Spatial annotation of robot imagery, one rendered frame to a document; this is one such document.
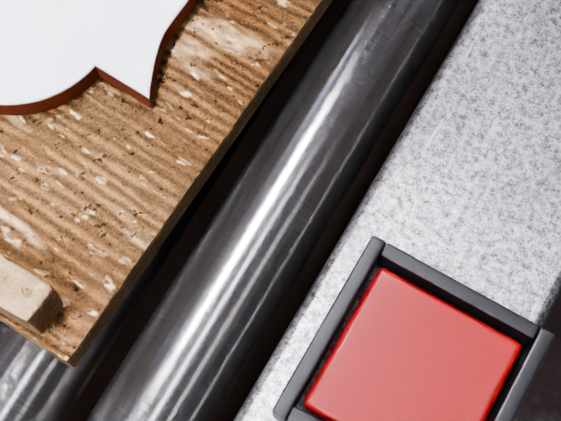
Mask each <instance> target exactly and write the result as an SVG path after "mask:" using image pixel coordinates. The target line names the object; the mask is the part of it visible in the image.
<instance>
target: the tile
mask: <svg viewBox="0 0 561 421"><path fill-rule="evenodd" d="M199 1H200V0H0V114H1V115H28V114H37V113H42V112H45V111H48V110H50V109H55V108H57V107H59V106H61V105H64V104H66V103H68V102H69V101H71V100H73V99H75V98H77V97H78V96H79V95H80V94H82V93H84V92H85V91H86V90H87V89H89V88H90V87H91V86H92V85H93V84H94V83H95V82H96V81H97V80H98V79H99V78H101V79H104V80H105V81H107V82H109V83H110V84H112V85H113V86H115V87H116V88H118V89H120V90H122V91H124V92H125V93H126V94H128V95H130V96H132V97H133V98H135V99H137V100H138V101H139V102H141V103H143V104H145V105H147V106H148V107H150V108H151V109H153V102H154V91H155V85H156V81H157V76H158V72H159V66H160V63H161V60H162V58H163V55H164V51H165V49H166V47H167V45H168V43H169V41H170V40H171V38H172V37H173V36H174V35H175V34H176V32H177V31H178V30H179V28H180V27H181V25H182V24H183V23H184V21H185V20H186V18H187V17H188V16H189V15H190V13H191V12H192V11H193V9H194V8H195V6H196V5H197V4H198V2H199Z"/></svg>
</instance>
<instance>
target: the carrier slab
mask: <svg viewBox="0 0 561 421"><path fill-rule="evenodd" d="M332 1H333V0H200V1H199V2H198V4H197V5H196V6H195V8H194V9H193V11H192V12H191V13H190V15H189V16H188V17H187V18H186V20H185V21H184V23H183V24H182V25H181V27H180V28H179V30H178V31H177V32H176V34H175V35H174V36H173V37H172V38H171V40H170V41H169V43H168V45H167V47H166V49H165V51H164V55H163V58H162V60H161V63H160V66H159V72H158V76H157V81H156V85H155V91H154V102H153V109H151V108H150V107H148V106H147V105H145V104H143V103H141V102H139V101H138V100H137V99H135V98H133V97H132V96H130V95H128V94H126V93H125V92H124V91H122V90H120V89H118V88H116V87H115V86H113V85H112V84H110V83H109V82H107V81H105V80H104V79H101V78H99V79H98V80H97V81H96V82H95V83H94V84H93V85H92V86H91V87H90V88H89V89H87V90H86V91H85V92H84V93H82V94H80V95H79V96H78V97H77V98H75V99H73V100H71V101H69V102H68V103H66V104H64V105H61V106H59V107H57V108H55V109H50V110H48V111H45V112H42V113H37V114H28V115H1V114H0V253H1V254H3V255H4V256H6V257H7V258H9V259H11V260H12V261H15V262H16V263H17V264H18V265H20V266H22V267H24V268H25V269H27V270H28V271H30V272H31V273H33V274H34V275H36V276H38V277H39V278H41V279H42V280H44V281H45V282H46V283H48V284H49V285H51V286H52V287H53V289H54V290H55V291H56V292H57V293H58V294H59V296H60V298H61V300H62V301H63V306H62V308H61V310H60V311H59V312H58V314H57V315H56V317H55V318H54V319H53V320H52V322H51V323H50V325H49V326H48V328H47V329H46V330H45V332H43V333H42V334H37V333H35V332H32V331H31V330H29V329H27V328H26V327H24V326H22V325H20V324H19V323H17V322H15V321H14V320H12V319H10V318H9V317H6V316H5V315H3V314H2V313H0V321H1V322H3V323H5V324H6V325H8V326H9V327H10V328H12V329H13V330H15V331H16V332H18V333H20V334H21V335H23V336H24V337H25V338H27V339H28V340H30V341H31V342H33V343H35V344H36V345H38V346H39V347H40V348H42V349H43V350H45V351H46V352H48V353H50V354H51V355H53V356H54V357H56V358H57V359H58V360H60V361H61V362H63V363H65V364H66V365H68V366H69V367H72V368H74V367H76V366H77V365H78V364H79V362H80V361H81V360H82V358H83V356H84V355H85V353H86V352H87V351H88V350H89V348H90V347H91V346H92V344H93V343H94V341H95V339H96V338H97V337H98V335H99V334H100V333H101V331H102V330H103V329H104V327H105V325H106V324H107V322H108V321H109V319H110V318H111V317H112V316H113V314H114V313H115V311H116V310H117V308H118V307H119V305H120V304H121V302H122V301H123V300H124V298H125V297H126V296H127V294H128V293H129V291H130V289H131V288H132V287H133V285H134V284H135V282H136V281H137V280H138V279H139V277H140V275H141V274H142V272H143V271H144V269H145V268H146V266H147V265H148V264H149V263H150V261H151V260H152V258H153V257H154V255H155V254H156V252H157V251H158V249H159V248H160V247H161V246H162V244H163V243H164V241H165V239H166V238H167V237H168V235H169V233H170V232H171V231H172V230H173V229H174V227H175V225H176V224H177V222H178V221H179V219H180V218H181V216H182V215H183V214H184V213H185V211H186V210H187V208H188V207H189V205H190V204H191V202H192V201H193V199H194V198H195V197H196V196H197V194H198V193H199V191H200V189H201V188H202V187H203V185H204V184H205V182H206V181H207V180H208V179H209V177H210V175H211V174H212V172H213V171H214V170H215V168H216V166H217V165H218V164H219V163H220V161H221V160H222V158H223V157H224V155H225V154H226V152H227V151H228V149H229V148H230V147H231V146H232V144H233V143H234V141H235V139H236V138H237V137H238V135H239V134H240V132H241V130H242V129H243V128H244V127H245V125H246V124H247V122H248V121H249V120H250V118H251V116H252V115H253V113H254V112H255V111H256V110H257V108H258V107H259V105H260V104H261V102H262V101H263V99H264V98H265V96H266V95H267V94H268V93H269V91H270V89H271V88H272V87H273V85H274V84H275V82H276V80H277V79H278V78H279V77H280V76H281V74H282V72H283V71H284V70H285V68H286V66H287V65H288V63H289V62H290V61H291V60H292V58H293V57H294V55H295V54H296V52H297V51H298V49H299V48H300V46H301V45H302V44H303V43H304V41H305V40H306V38H307V37H308V35H309V34H310V32H311V30H312V29H313V28H314V27H315V26H316V24H317V22H318V21H319V20H320V18H321V16H322V15H323V13H324V12H325V11H326V10H327V8H328V7H329V5H330V4H331V2H332Z"/></svg>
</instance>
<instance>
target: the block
mask: <svg viewBox="0 0 561 421"><path fill-rule="evenodd" d="M62 306H63V301H62V300H61V298H60V296H59V294H58V293H57V292H56V291H55V290H54V289H53V287H52V286H51V285H49V284H48V283H46V282H45V281H44V280H42V279H41V278H39V277H38V276H36V275H34V274H33V273H31V272H30V271H28V270H27V269H25V268H24V267H22V266H20V265H18V264H17V263H16V262H15V261H12V260H11V259H9V258H7V257H6V256H4V255H3V254H1V253H0V313H2V314H3V315H5V316H6V317H9V318H10V319H12V320H14V321H15V322H17V323H19V324H20V325H22V326H24V327H26V328H27V329H29V330H31V331H32V332H35V333H37V334H42V333H43V332H45V330H46V329H47V328H48V326H49V325H50V323H51V322H52V320H53V319H54V318H55V317H56V315H57V314H58V312H59V311H60V310H61V308H62Z"/></svg>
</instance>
